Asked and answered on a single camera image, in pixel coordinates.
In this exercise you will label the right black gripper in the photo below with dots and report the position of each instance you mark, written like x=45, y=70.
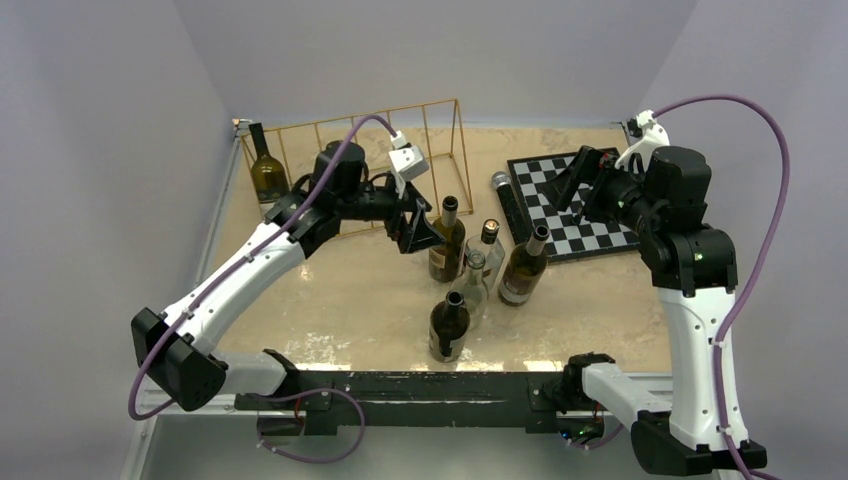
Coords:
x=592, y=165

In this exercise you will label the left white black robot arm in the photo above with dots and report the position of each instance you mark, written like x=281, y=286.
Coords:
x=178, y=347

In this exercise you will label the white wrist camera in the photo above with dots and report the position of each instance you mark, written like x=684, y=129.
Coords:
x=407, y=161
x=646, y=135

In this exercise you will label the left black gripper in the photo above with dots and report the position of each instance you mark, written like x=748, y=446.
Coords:
x=421, y=233

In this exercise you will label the green bottle silver cap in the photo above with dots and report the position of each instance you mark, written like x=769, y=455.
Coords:
x=445, y=260

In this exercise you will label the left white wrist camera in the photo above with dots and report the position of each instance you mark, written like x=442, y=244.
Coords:
x=407, y=161

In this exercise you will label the black mounting base bar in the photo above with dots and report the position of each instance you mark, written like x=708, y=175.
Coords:
x=538, y=402

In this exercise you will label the clear round glass bottle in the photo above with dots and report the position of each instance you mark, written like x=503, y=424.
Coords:
x=471, y=284

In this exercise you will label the black white chessboard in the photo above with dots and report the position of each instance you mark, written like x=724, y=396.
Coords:
x=568, y=240

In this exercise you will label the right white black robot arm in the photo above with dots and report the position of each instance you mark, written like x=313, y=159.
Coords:
x=700, y=430

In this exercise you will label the clear square liquor bottle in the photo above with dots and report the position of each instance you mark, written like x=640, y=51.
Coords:
x=489, y=244

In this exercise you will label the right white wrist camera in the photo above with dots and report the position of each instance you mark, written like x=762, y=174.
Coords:
x=646, y=135

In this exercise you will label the dark bottle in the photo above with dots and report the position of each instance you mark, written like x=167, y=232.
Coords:
x=268, y=174
x=449, y=324

